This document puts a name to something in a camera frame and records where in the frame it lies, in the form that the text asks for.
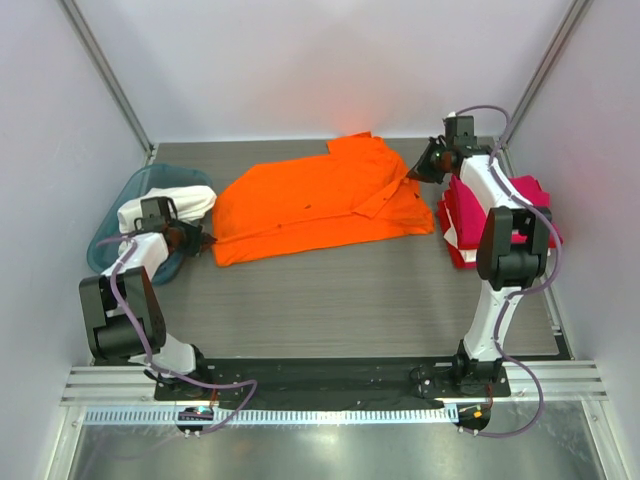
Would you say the folded magenta t shirt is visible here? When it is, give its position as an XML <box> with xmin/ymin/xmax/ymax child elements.
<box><xmin>449</xmin><ymin>175</ymin><xmax>551</xmax><ymax>249</ymax></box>

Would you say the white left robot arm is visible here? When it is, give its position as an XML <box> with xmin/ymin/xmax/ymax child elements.
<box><xmin>79</xmin><ymin>220</ymin><xmax>215</xmax><ymax>400</ymax></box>

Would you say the white slotted cable duct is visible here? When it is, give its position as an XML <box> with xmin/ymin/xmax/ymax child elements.
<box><xmin>84</xmin><ymin>404</ymin><xmax>458</xmax><ymax>427</ymax></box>

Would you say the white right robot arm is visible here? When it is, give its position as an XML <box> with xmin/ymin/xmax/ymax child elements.
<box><xmin>408</xmin><ymin>136</ymin><xmax>555</xmax><ymax>396</ymax></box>

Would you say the left aluminium corner post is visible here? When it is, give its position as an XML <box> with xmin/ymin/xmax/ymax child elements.
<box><xmin>58</xmin><ymin>0</ymin><xmax>156</xmax><ymax>166</ymax></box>

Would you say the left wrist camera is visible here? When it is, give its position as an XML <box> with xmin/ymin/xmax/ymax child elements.
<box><xmin>140</xmin><ymin>196</ymin><xmax>178</xmax><ymax>222</ymax></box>

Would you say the aluminium corner post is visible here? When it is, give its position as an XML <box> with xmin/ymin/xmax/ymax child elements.
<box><xmin>58</xmin><ymin>0</ymin><xmax>156</xmax><ymax>166</ymax></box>
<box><xmin>500</xmin><ymin>0</ymin><xmax>593</xmax><ymax>147</ymax></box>

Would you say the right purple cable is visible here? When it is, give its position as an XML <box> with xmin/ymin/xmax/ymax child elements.
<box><xmin>457</xmin><ymin>103</ymin><xmax>566</xmax><ymax>439</ymax></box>

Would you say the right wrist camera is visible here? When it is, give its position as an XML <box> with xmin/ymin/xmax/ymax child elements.
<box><xmin>443</xmin><ymin>115</ymin><xmax>477</xmax><ymax>145</ymax></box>

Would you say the teal plastic basket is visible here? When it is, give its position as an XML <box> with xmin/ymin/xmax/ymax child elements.
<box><xmin>87</xmin><ymin>164</ymin><xmax>217</xmax><ymax>273</ymax></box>

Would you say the white t shirt in basket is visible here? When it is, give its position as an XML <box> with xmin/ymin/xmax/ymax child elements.
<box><xmin>117</xmin><ymin>185</ymin><xmax>217</xmax><ymax>234</ymax></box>

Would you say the right aluminium corner post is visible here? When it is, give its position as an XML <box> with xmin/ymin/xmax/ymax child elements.
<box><xmin>500</xmin><ymin>0</ymin><xmax>593</xmax><ymax>147</ymax></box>

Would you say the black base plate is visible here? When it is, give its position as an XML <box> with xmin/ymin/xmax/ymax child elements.
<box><xmin>152</xmin><ymin>355</ymin><xmax>511</xmax><ymax>412</ymax></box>

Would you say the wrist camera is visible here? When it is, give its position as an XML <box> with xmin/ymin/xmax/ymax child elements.
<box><xmin>140</xmin><ymin>196</ymin><xmax>178</xmax><ymax>222</ymax></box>
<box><xmin>443</xmin><ymin>115</ymin><xmax>477</xmax><ymax>145</ymax></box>

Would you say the aluminium frame rail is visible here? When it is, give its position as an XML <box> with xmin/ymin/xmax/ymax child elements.
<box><xmin>60</xmin><ymin>360</ymin><xmax>607</xmax><ymax>407</ymax></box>

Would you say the orange shirt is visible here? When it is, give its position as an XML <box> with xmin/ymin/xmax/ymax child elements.
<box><xmin>212</xmin><ymin>132</ymin><xmax>435</xmax><ymax>267</ymax></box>

